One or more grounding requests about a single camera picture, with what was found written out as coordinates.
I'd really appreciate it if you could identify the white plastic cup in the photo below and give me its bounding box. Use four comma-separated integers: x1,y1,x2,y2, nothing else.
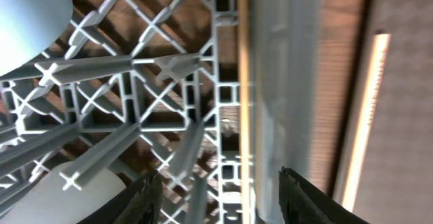
1,162,126,224

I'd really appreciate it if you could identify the wooden chopstick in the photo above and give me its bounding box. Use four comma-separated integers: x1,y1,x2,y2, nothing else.
342,33,390,212

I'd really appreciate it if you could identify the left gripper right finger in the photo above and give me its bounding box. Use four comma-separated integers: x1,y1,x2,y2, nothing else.
279,166,368,224

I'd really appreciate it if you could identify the grey plastic dishwasher rack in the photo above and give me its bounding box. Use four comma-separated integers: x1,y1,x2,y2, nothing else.
0,0,322,224

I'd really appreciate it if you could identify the light blue bowl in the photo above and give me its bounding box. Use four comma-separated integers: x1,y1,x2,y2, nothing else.
1,0,73,75

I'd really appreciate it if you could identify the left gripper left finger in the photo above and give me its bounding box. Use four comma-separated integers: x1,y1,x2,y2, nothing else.
78,171,163,224

